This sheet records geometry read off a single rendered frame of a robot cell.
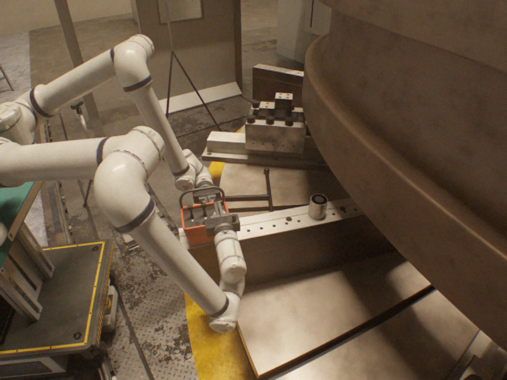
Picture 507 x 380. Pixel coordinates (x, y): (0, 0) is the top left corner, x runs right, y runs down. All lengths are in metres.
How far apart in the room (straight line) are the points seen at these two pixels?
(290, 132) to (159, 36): 2.33
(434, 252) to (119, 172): 0.92
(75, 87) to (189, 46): 2.85
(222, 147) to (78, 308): 1.52
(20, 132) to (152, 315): 1.22
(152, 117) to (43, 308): 1.16
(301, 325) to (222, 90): 3.56
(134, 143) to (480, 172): 0.97
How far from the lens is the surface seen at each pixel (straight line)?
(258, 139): 2.28
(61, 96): 1.52
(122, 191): 0.74
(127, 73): 1.21
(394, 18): 1.06
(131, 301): 2.09
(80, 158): 0.92
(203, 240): 1.32
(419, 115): 1.17
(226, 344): 1.84
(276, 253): 1.49
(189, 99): 4.28
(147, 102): 1.25
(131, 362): 1.91
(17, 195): 1.47
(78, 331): 1.72
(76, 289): 1.87
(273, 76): 3.37
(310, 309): 1.60
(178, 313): 1.97
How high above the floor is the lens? 1.70
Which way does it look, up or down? 39 degrees down
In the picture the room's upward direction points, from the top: straight up
